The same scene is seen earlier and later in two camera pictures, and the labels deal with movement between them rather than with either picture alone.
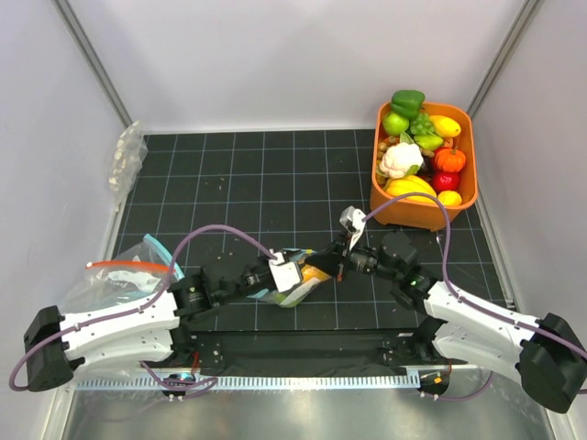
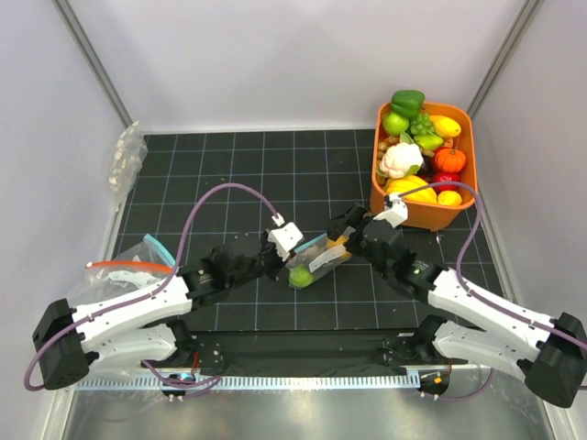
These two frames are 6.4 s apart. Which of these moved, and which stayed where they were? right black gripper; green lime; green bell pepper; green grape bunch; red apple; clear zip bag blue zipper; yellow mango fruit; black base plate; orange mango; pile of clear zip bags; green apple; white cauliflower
Moved: right black gripper; clear zip bag blue zipper; green lime; orange mango
Stayed: yellow mango fruit; white cauliflower; green bell pepper; red apple; pile of clear zip bags; green apple; green grape bunch; black base plate
